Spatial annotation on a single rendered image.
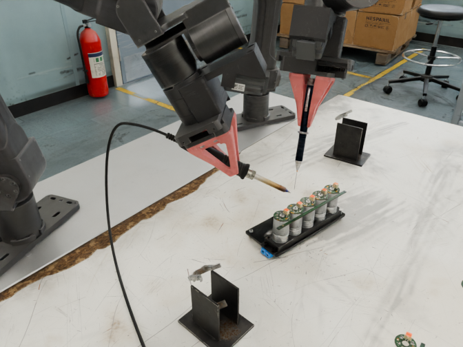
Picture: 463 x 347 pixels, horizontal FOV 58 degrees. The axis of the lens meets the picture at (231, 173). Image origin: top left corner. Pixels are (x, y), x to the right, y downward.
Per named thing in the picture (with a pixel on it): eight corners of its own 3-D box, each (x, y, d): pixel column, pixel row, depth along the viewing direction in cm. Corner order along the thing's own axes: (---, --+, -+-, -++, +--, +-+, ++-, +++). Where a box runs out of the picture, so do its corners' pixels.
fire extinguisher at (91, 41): (85, 94, 319) (70, 18, 291) (102, 88, 330) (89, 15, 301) (96, 98, 311) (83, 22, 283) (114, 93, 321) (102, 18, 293)
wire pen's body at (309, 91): (305, 160, 63) (317, 85, 60) (302, 162, 61) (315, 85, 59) (294, 158, 63) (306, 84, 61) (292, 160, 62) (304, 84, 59)
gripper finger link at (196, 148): (257, 150, 64) (228, 96, 60) (254, 175, 58) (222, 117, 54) (218, 166, 66) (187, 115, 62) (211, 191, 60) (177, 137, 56)
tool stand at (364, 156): (343, 164, 94) (321, 120, 92) (384, 151, 87) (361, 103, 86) (333, 175, 90) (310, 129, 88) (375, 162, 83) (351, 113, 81)
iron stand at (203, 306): (224, 322, 57) (194, 259, 56) (267, 328, 50) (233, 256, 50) (192, 351, 53) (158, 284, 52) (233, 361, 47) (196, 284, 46)
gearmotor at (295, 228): (281, 233, 66) (283, 207, 63) (292, 227, 67) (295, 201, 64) (293, 242, 64) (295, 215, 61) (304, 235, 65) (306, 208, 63)
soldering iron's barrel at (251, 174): (282, 191, 63) (244, 173, 62) (288, 183, 63) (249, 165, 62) (282, 196, 62) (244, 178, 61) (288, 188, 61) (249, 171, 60)
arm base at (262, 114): (299, 87, 102) (284, 78, 107) (224, 102, 94) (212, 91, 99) (297, 118, 106) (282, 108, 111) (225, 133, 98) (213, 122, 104)
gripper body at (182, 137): (232, 101, 61) (207, 55, 58) (224, 132, 53) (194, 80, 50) (194, 118, 63) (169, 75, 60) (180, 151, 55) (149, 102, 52)
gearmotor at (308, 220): (293, 226, 67) (296, 200, 65) (304, 220, 69) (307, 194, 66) (305, 234, 66) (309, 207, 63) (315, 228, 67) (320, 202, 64)
